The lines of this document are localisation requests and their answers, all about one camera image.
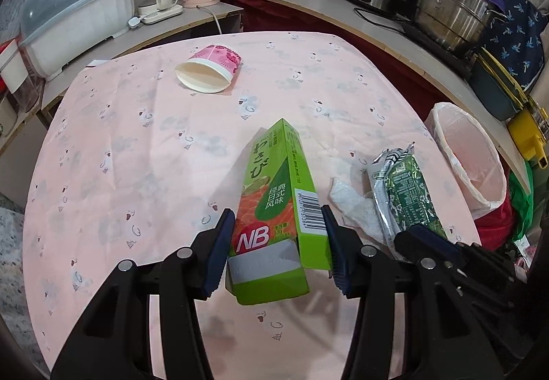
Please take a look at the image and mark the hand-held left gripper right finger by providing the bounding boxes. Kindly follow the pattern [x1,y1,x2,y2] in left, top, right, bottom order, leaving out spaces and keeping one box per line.
[321,205,504,380]

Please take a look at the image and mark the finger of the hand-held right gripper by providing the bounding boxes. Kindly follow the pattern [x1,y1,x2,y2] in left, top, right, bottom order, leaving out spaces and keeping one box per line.
[394,226,464,265]

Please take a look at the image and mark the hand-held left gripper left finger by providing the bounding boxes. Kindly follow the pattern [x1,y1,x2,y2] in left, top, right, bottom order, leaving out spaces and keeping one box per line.
[50,209,236,380]

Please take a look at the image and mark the green foil wrapper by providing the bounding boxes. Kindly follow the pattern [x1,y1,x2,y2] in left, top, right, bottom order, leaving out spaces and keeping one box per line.
[369,142,449,259]

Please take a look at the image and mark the green carton box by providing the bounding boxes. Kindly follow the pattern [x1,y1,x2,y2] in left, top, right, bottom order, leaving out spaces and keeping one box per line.
[225,118,333,306]

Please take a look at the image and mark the red bin with white liner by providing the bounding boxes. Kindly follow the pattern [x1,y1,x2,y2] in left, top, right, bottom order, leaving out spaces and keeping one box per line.
[424,102,517,253]

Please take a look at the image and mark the white tissue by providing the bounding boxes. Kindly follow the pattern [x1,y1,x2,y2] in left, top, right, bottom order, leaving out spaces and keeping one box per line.
[328,178,387,244]

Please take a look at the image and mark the green plastic bag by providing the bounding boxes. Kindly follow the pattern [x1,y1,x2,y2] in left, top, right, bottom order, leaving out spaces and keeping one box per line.
[508,168,535,242]

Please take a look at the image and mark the pink printed tablecloth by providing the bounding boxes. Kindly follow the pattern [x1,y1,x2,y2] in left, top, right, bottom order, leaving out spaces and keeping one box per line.
[23,32,484,380]

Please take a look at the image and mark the yellow pot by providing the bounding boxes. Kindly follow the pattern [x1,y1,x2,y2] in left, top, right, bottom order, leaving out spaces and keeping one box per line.
[508,95,549,169]

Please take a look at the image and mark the blue and yellow bowl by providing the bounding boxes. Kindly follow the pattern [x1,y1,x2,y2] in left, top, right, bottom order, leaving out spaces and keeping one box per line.
[467,48,531,122]

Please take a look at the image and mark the black induction cooker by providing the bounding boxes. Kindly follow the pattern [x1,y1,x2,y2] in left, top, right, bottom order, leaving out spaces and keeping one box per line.
[401,20,479,79]

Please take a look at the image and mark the pink paper cup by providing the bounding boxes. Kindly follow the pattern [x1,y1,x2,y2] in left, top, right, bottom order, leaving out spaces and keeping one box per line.
[174,44,243,94]

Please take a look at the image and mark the large steel steamer pot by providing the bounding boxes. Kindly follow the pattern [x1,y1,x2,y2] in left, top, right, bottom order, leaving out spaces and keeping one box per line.
[409,0,509,57]

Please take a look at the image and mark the white canister with red lid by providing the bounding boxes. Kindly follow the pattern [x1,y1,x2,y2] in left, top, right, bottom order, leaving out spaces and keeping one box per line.
[0,39,33,94]

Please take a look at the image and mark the white dish container with lid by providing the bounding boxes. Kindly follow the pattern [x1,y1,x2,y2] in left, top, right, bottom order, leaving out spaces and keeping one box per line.
[17,0,136,81]

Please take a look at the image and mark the black power cable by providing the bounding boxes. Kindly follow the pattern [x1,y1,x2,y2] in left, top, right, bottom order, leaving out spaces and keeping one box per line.
[354,8,413,23]

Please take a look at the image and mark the white kettle cable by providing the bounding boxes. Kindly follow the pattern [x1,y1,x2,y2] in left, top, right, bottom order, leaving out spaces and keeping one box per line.
[196,4,224,36]

